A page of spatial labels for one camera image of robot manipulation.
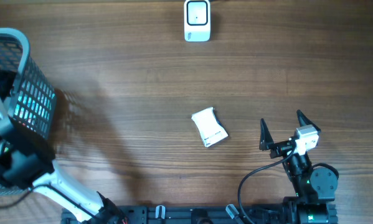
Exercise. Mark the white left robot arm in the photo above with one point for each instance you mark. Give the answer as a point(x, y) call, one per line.
point(85, 204)

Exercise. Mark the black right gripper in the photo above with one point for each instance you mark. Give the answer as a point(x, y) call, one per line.
point(267, 142)

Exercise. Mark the grey plastic shopping basket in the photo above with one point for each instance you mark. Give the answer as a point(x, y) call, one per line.
point(27, 95)

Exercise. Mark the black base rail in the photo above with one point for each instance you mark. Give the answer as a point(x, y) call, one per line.
point(189, 214)

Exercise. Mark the white paper packet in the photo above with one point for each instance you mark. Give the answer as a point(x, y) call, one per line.
point(210, 130)

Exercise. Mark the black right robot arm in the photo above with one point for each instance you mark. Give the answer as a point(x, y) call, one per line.
point(314, 184)

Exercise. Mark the white barcode scanner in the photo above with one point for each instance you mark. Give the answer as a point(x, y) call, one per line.
point(197, 20)

